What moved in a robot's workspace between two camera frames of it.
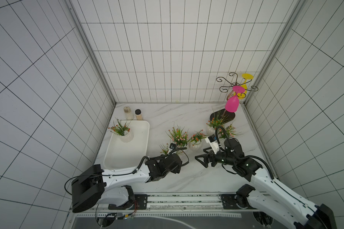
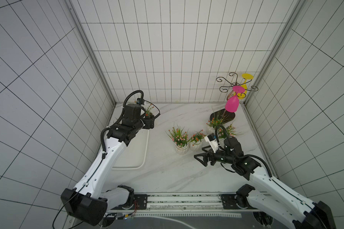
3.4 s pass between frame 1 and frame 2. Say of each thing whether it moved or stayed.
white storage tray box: stayed
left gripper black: moved
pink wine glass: stayed
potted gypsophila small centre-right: stayed
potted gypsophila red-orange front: moved
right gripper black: stayed
